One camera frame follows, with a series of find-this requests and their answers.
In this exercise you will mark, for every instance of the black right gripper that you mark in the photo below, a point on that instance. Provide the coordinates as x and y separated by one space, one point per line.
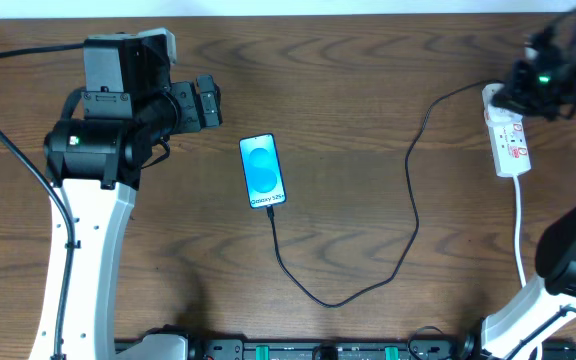
526 76

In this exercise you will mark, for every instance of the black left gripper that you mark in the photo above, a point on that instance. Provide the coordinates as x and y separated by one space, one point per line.
188 107

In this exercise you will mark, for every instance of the white power strip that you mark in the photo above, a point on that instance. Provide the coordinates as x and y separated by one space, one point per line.
509 146

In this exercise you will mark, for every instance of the blue screen Galaxy smartphone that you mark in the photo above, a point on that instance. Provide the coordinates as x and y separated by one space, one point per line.
262 171

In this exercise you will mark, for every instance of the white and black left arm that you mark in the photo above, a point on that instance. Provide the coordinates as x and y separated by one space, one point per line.
95 155

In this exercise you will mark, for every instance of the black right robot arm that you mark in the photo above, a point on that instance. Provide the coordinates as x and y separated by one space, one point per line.
548 301

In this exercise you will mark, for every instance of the white USB charger plug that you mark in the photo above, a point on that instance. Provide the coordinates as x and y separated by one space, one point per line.
495 116

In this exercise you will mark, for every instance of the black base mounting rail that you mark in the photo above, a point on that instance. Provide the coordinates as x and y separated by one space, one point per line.
238 349

